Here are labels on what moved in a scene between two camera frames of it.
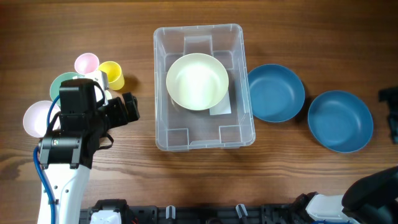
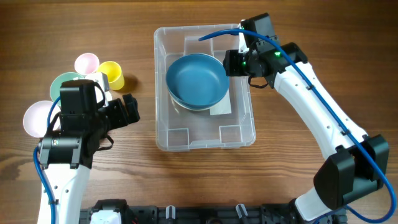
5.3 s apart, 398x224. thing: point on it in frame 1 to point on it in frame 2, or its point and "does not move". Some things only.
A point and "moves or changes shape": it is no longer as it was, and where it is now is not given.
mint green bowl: x=55 y=88 does not move
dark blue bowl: x=341 y=121 moves or changes shape
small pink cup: x=86 y=63 does not move
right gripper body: x=390 y=101 to x=233 y=62
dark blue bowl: x=277 y=93 to x=197 y=80
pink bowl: x=35 y=117 does not move
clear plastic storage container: x=203 y=94 does not move
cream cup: x=107 y=95 does not move
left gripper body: x=129 y=106 does not move
